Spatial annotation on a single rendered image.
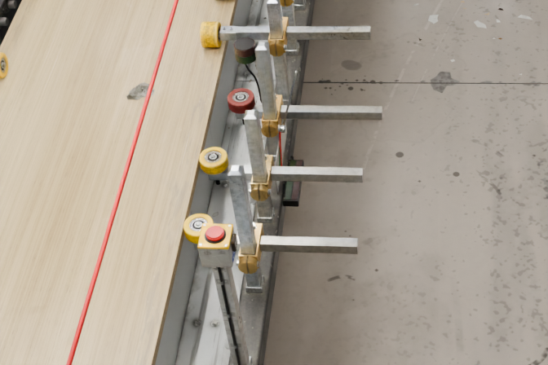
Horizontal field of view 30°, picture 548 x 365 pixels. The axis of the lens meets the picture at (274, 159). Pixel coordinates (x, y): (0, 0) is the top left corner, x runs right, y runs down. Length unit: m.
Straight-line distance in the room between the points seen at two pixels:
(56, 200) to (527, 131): 2.07
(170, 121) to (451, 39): 1.94
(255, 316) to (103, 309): 0.42
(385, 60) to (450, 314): 1.37
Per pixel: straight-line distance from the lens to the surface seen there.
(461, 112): 4.27
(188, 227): 2.69
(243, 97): 3.02
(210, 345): 2.80
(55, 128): 3.07
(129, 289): 2.60
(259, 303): 2.76
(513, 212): 3.90
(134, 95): 3.10
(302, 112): 3.02
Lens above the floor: 2.90
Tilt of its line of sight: 45 degrees down
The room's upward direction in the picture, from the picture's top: 7 degrees counter-clockwise
